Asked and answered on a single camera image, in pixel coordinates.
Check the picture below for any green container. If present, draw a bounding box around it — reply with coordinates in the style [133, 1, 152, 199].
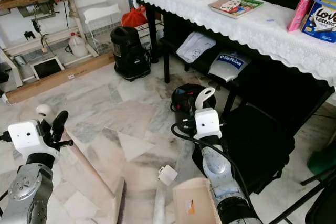
[309, 145, 336, 175]

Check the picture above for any black backpack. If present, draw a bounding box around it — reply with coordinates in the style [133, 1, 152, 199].
[192, 102, 296, 196]

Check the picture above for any beige long handled dustpan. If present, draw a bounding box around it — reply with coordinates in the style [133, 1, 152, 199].
[172, 87, 222, 224]

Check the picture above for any grey pack blue label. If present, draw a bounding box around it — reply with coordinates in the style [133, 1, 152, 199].
[208, 51, 251, 83]

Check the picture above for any white framed tablet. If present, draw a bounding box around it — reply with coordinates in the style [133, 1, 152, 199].
[30, 56, 65, 80]

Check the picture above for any white lace tablecloth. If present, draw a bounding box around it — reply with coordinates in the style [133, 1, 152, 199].
[131, 0, 336, 87]

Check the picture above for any blue printed carton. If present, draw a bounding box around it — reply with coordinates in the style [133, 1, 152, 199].
[301, 0, 336, 44]

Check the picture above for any white wire rack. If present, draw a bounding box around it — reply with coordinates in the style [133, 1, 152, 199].
[79, 0, 120, 54]

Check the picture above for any black table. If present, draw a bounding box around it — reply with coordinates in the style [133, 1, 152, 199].
[143, 0, 336, 117]

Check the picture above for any crumpled white paper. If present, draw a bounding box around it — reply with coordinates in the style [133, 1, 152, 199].
[159, 165, 178, 186]

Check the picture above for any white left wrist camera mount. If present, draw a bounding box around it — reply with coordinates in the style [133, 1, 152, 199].
[8, 121, 59, 161]

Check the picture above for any red plastic bag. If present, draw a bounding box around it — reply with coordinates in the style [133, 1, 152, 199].
[121, 6, 146, 28]

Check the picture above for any pink flat package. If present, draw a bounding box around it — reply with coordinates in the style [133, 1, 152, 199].
[287, 0, 321, 32]

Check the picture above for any wooden handled broom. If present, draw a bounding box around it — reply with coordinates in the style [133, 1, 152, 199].
[36, 104, 127, 224]

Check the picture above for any colourful picture book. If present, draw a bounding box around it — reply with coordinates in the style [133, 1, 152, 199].
[208, 0, 265, 19]

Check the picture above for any long wooden plank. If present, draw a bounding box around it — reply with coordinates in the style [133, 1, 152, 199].
[5, 52, 115, 104]

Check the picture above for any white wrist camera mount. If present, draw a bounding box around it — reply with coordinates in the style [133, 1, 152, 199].
[194, 108, 222, 140]
[8, 121, 59, 161]

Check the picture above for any white plastic jug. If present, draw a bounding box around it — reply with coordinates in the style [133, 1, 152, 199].
[67, 33, 88, 58]

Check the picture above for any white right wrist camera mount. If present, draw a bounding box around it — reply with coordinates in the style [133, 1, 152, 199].
[194, 108, 222, 140]

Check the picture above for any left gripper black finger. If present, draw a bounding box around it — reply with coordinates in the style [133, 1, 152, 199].
[51, 110, 69, 141]

